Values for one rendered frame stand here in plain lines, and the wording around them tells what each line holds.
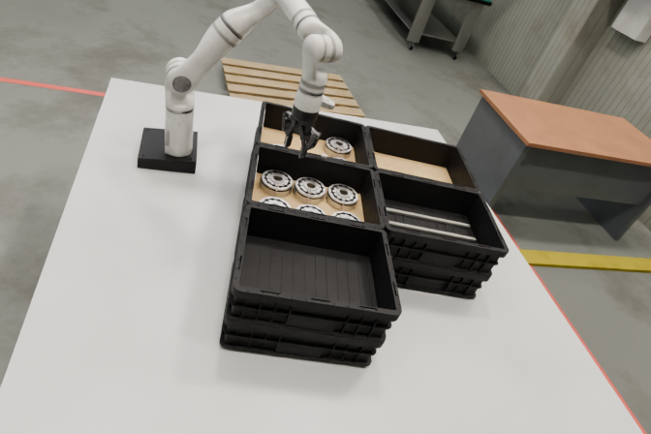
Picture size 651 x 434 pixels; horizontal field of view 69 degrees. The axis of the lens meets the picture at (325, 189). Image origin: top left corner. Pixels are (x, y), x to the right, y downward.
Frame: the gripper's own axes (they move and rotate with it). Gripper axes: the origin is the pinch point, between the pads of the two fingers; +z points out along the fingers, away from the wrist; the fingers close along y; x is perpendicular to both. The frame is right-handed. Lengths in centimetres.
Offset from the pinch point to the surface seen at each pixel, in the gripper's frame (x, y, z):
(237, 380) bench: -45, 36, 30
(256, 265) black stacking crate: -27.6, 18.6, 17.6
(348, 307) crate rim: -26, 46, 8
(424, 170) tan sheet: 62, 18, 18
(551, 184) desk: 216, 48, 62
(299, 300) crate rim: -34, 38, 8
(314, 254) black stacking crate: -10.9, 24.5, 17.7
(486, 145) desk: 201, 2, 56
